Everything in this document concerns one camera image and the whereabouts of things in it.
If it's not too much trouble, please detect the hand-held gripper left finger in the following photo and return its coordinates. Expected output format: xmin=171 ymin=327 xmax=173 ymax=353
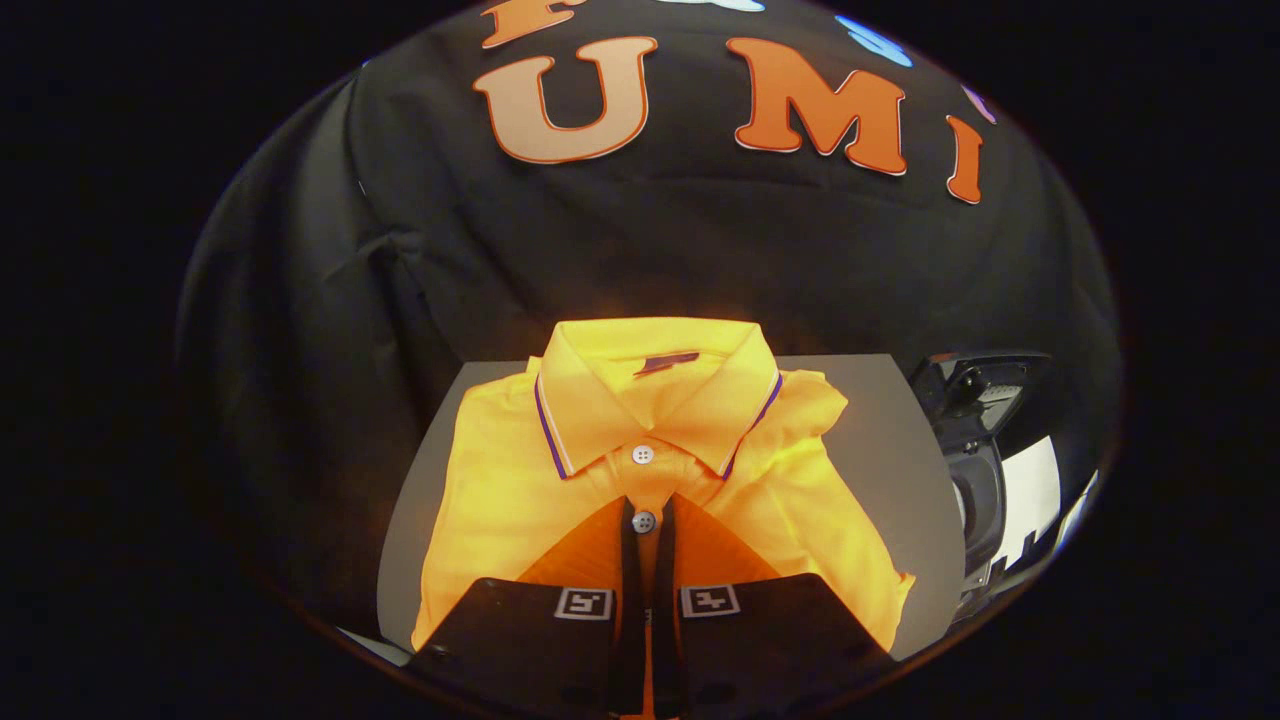
xmin=410 ymin=495 xmax=647 ymax=716

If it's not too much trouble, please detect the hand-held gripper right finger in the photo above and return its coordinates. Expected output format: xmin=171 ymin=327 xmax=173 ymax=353
xmin=650 ymin=493 xmax=896 ymax=717

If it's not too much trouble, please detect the yellow polo shirt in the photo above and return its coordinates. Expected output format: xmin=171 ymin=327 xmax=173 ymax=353
xmin=410 ymin=317 xmax=917 ymax=720

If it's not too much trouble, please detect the dark washing machine lid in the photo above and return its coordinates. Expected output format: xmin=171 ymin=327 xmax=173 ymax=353
xmin=910 ymin=350 xmax=1053 ymax=446

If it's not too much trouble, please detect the white board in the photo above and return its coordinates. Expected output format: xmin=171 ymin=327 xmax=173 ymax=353
xmin=1000 ymin=435 xmax=1064 ymax=563

